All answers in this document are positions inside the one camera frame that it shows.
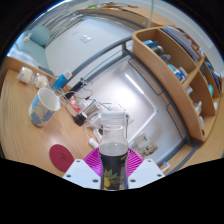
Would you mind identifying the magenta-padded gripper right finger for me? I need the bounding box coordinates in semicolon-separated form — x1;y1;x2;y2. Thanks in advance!
126;148;166;190

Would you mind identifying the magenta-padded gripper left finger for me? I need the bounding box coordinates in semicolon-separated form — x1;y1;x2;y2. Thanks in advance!
63;148;101;190

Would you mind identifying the clear bottle with pineapple label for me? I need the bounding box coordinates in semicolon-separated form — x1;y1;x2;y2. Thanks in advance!
98;110;130;191

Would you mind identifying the flat round red coaster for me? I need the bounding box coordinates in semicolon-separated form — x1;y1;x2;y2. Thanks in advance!
48;143;75;173

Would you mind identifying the small white oval case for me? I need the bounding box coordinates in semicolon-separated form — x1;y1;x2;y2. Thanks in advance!
88;137;100;149

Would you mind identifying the steel cup on black base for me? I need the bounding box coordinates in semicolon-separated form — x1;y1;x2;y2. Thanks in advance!
73;103;101;127

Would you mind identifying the white and blue mug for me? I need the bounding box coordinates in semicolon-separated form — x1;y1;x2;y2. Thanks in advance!
28;87;62;128

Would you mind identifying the black electric razor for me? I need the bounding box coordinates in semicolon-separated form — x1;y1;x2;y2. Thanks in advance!
64;78;88;99

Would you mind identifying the wooden shelf unit with items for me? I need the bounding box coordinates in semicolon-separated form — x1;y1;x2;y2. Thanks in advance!
132;25;224;143

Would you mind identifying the wrapped round bun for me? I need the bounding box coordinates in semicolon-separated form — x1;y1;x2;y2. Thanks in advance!
17;66;34;84
34;73;50;89

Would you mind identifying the dark flat tablet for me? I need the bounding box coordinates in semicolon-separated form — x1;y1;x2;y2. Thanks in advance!
39;64;55;77

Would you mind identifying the bed with teal pillow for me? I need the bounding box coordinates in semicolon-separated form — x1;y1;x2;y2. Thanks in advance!
6;24;51;73

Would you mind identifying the white wall outlet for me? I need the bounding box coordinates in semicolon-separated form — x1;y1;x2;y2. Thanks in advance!
134;133;149;148

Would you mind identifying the grey metal loft frame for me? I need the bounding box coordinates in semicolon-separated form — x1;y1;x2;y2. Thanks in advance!
61;34;204;158

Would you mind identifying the white wall switch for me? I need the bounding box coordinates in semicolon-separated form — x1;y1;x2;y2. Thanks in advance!
79;34;93;44

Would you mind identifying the long wooden wall shelf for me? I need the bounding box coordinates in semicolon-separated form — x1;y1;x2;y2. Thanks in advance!
76;3;176;29

